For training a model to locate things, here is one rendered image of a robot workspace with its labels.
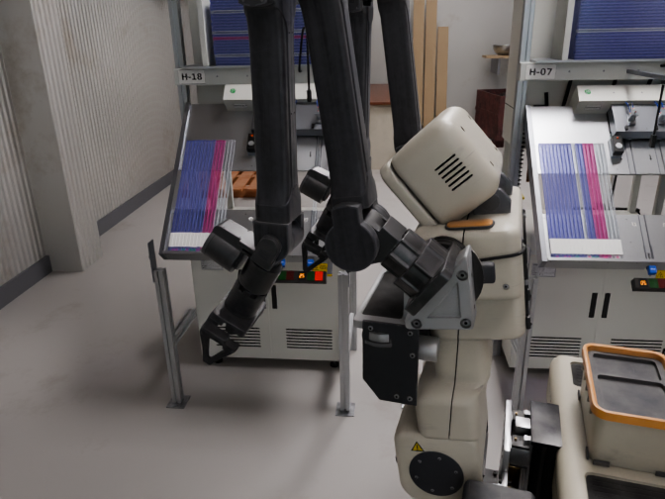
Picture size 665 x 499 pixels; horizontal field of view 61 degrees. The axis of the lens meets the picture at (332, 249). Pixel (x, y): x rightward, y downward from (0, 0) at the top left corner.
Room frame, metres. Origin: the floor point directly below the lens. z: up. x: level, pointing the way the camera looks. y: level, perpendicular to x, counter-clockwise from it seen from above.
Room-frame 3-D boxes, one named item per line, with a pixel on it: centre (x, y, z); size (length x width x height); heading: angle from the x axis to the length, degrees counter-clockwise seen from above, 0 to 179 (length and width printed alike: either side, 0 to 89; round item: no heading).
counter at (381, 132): (7.51, -0.53, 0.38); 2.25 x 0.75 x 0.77; 175
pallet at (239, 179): (5.91, 1.06, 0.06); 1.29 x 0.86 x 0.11; 175
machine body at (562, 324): (2.50, -1.18, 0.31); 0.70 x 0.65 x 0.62; 84
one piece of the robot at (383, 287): (0.98, -0.15, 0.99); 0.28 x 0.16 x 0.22; 162
